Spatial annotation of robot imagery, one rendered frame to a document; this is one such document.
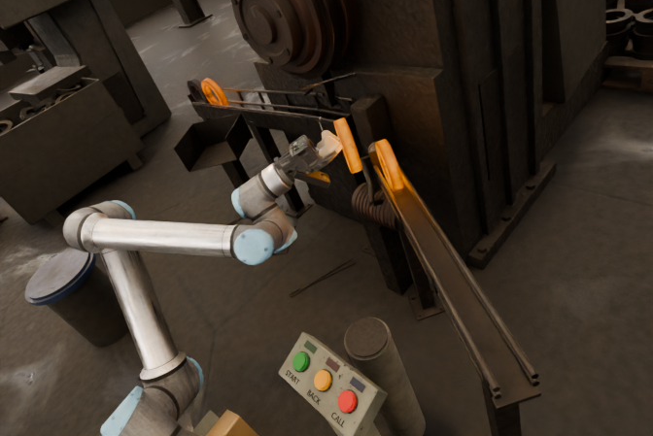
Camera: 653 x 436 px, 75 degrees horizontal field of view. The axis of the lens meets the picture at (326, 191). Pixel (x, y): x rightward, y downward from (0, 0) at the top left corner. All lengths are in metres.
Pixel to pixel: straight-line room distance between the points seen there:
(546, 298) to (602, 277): 0.22
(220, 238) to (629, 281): 1.42
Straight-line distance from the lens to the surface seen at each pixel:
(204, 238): 1.15
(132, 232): 1.26
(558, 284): 1.82
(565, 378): 1.63
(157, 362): 1.56
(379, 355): 1.10
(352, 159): 1.13
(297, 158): 1.15
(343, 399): 0.96
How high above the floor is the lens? 1.44
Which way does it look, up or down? 36 degrees down
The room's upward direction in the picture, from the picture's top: 22 degrees counter-clockwise
